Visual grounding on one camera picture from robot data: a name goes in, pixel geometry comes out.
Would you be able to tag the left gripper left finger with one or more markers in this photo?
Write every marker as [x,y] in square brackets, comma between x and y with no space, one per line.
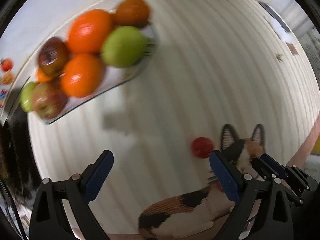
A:
[82,191]

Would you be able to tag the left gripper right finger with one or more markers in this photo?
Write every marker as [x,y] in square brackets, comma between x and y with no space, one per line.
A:
[239,188]

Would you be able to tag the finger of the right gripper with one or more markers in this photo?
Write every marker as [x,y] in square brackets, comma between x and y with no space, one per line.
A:
[268,168]

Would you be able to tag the brownish red-green apple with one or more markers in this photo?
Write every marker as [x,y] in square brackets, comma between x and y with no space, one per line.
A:
[48,99]

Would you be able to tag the green apple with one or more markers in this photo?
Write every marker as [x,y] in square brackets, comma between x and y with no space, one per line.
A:
[124,47]
[25,100]

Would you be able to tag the small orange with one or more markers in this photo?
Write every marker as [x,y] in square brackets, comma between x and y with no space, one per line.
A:
[41,77]

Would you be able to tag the dark red apple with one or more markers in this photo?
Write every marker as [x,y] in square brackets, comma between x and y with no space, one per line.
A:
[53,56]

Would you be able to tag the large orange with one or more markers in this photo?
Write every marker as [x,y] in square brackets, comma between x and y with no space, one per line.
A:
[89,30]

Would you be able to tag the dull orange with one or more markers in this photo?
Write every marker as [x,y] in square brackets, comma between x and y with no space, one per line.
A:
[133,12]

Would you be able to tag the calico cat shaped mat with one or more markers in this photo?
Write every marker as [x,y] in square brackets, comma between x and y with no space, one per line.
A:
[195,212]

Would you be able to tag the cherry tomato upper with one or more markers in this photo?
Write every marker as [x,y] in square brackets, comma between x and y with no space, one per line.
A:
[202,147]

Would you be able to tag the small star shaped trinket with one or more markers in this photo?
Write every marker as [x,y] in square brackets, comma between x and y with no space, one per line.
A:
[279,57]

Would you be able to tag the striped table cloth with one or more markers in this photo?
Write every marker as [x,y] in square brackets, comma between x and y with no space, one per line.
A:
[215,64]

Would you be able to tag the small brown card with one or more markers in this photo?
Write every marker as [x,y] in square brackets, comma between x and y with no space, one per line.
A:
[292,48]

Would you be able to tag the white paper sheet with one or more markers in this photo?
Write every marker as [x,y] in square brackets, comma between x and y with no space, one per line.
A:
[281,30]

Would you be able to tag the blue smartphone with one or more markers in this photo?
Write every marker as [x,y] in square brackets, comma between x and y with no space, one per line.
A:
[275,16]

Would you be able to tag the colourful fruit wall sticker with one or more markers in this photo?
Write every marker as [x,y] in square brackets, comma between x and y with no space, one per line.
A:
[7,78]

